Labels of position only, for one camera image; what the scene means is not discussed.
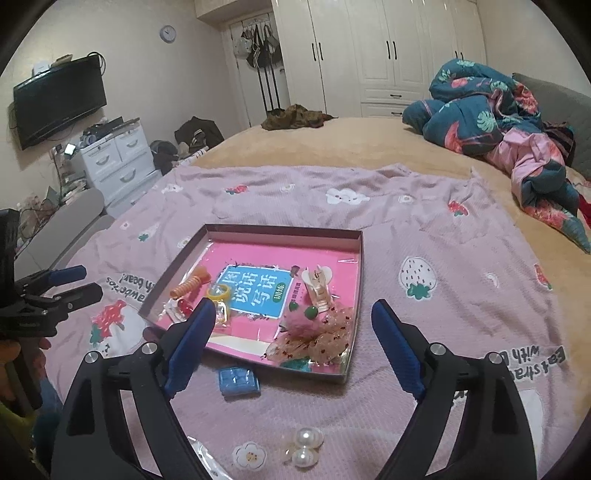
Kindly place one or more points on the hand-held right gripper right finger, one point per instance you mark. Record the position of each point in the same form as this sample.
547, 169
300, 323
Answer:
397, 346

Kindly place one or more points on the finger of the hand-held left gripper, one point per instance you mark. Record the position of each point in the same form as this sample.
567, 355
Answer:
83, 295
69, 274

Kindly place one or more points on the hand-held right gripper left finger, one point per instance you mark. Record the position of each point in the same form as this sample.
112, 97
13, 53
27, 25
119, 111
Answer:
194, 341

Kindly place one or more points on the red ball earrings card packet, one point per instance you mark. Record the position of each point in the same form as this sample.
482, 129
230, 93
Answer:
183, 305

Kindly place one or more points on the white card packet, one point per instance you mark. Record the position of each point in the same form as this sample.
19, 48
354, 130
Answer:
240, 344

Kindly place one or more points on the blue packet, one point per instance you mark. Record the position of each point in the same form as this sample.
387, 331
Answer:
238, 381

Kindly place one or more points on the dotted organza hair bow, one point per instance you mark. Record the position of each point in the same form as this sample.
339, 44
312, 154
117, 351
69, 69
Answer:
328, 344

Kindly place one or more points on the cream hair claw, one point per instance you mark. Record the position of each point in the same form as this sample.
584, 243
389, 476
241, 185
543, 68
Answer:
318, 284

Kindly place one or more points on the pink pompom strawberry clip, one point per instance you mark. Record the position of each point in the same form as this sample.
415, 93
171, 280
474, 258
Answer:
298, 323

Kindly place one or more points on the teal hair clip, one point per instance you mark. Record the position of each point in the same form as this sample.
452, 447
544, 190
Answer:
295, 364

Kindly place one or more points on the shallow cardboard box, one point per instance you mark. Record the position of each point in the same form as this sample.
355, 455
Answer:
286, 234

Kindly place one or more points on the pearl hair clip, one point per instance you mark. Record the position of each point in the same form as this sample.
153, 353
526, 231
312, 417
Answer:
302, 457

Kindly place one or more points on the person's left hand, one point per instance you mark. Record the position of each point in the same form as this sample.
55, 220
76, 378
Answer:
18, 364

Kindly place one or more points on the grey chair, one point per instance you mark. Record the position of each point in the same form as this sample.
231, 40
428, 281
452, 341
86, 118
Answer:
69, 217

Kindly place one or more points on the clutter beside cabinet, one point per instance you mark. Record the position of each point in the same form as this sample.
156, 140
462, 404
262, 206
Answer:
51, 194

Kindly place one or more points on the blue jeans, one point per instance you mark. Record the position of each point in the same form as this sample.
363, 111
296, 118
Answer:
48, 410

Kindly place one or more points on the yellow green cloth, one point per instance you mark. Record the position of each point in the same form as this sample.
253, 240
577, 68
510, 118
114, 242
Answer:
11, 429

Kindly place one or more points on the pink strawberry bear blanket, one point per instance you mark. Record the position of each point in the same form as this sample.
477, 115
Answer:
415, 221

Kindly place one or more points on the white drawer cabinet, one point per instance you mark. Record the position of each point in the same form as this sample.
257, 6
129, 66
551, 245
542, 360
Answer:
115, 157

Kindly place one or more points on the clothes pile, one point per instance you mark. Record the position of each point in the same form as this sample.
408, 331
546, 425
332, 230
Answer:
164, 154

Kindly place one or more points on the black television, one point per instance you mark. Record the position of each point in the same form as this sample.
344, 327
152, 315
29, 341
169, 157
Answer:
60, 101

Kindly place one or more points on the dark bag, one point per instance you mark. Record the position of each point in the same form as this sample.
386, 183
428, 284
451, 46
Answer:
198, 131

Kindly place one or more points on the white router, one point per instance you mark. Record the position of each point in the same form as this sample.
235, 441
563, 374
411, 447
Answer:
41, 69

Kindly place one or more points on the tan bed sheet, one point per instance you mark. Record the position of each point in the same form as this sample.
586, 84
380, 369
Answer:
369, 138

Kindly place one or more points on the teal floral quilt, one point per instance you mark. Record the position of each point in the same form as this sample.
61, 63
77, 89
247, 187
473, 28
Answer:
461, 115

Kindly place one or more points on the camouflage cloth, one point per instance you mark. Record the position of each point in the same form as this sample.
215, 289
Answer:
295, 117

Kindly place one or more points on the grey headboard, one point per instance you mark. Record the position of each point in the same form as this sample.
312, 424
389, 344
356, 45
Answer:
563, 101

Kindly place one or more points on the hanging bags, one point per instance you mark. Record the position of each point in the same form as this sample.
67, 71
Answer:
261, 46

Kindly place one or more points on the white wardrobe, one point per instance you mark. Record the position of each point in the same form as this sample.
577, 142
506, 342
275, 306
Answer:
369, 46

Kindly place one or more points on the round wall clock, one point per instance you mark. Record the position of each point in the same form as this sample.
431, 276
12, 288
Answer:
168, 33

